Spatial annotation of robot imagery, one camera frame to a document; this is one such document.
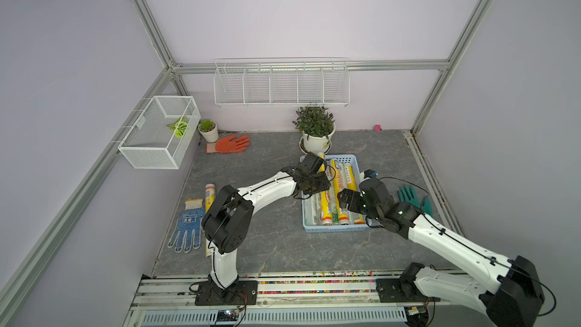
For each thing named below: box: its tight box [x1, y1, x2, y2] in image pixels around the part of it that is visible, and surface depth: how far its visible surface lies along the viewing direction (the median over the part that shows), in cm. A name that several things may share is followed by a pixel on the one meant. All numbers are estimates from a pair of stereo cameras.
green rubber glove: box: [397, 184, 433, 218], surface depth 96 cm
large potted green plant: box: [292, 105, 336, 156], surface depth 103 cm
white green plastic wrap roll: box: [304, 193, 321, 226], surface depth 88 cm
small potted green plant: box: [197, 118, 219, 144], surface depth 114 cm
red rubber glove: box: [205, 134, 251, 154], surface depth 118 cm
